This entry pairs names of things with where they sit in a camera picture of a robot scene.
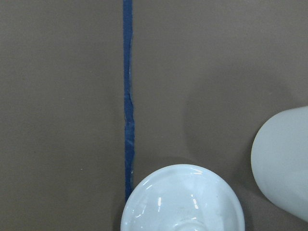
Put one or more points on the white enamel lid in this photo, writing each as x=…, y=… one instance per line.
x=183, y=198

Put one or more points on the white enamel mug blue rim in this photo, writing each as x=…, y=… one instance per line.
x=279, y=161

